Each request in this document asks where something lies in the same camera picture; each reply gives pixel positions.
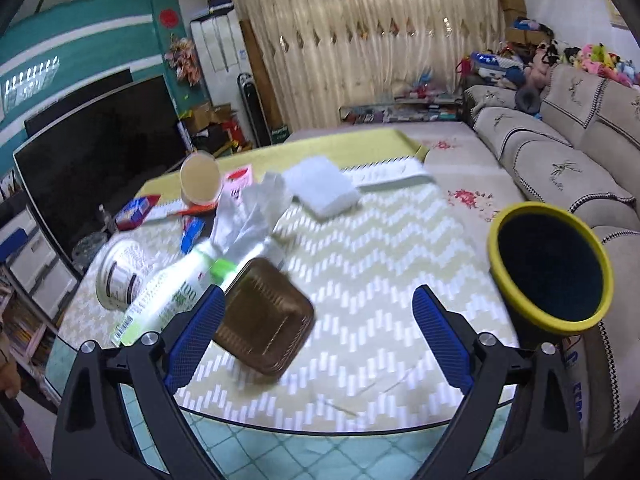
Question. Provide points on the low shelf of books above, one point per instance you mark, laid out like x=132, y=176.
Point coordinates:
x=400, y=110

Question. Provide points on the artificial flower decoration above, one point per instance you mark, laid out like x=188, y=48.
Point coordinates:
x=182, y=60

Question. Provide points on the red round sticker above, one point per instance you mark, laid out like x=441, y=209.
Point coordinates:
x=170, y=17

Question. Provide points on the white green plastic bottle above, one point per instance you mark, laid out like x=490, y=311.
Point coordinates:
x=170, y=290

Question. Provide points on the open cardboard box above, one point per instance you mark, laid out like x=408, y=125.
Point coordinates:
x=210, y=117

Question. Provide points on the pile of plush toys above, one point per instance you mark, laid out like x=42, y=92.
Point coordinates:
x=600, y=60

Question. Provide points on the black bin with yellow rim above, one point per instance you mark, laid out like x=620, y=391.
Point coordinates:
x=550, y=270

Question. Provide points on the white blue printed bag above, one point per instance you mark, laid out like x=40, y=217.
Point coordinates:
x=572, y=385

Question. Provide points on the white foam net sleeve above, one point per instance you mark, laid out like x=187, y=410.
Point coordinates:
x=320, y=185

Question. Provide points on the black tower fan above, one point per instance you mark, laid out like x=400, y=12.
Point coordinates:
x=255, y=110

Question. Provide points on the stack of cardboard boxes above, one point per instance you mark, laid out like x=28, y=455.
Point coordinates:
x=512, y=15

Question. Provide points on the red wrapper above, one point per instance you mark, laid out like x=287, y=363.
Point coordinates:
x=197, y=207

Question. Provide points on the glass ashtray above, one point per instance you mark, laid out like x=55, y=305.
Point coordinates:
x=90, y=250

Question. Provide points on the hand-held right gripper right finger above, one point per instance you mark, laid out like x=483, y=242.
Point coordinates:
x=442, y=340

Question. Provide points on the white cabinet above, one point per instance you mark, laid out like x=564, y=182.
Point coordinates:
x=215, y=60

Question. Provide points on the red blue snack packet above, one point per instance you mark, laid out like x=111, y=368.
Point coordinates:
x=135, y=212

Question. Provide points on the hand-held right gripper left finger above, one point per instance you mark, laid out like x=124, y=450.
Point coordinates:
x=192, y=340

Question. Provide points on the beige embroidered sofa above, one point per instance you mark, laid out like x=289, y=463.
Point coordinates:
x=550, y=160

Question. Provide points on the brown wooden board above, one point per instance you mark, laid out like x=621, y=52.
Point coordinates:
x=260, y=70

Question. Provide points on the white round plastic tub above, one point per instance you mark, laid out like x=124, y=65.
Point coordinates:
x=120, y=270

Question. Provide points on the brown plastic food tray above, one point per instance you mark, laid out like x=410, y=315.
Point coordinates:
x=265, y=310

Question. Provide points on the beige paper cup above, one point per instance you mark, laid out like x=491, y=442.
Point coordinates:
x=200, y=175

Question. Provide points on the black flat television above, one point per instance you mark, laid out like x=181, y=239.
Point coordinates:
x=100, y=150

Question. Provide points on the white drawer television stand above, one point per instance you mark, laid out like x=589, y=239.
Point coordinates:
x=40, y=270

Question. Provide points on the pink packet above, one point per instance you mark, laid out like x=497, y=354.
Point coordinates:
x=235, y=180

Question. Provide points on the beige patterned curtain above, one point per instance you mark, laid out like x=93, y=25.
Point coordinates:
x=350, y=50

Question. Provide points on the blue wrapper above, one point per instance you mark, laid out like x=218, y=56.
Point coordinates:
x=190, y=232

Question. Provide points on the crumpled white plastic bag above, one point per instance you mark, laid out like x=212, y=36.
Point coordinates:
x=250, y=215

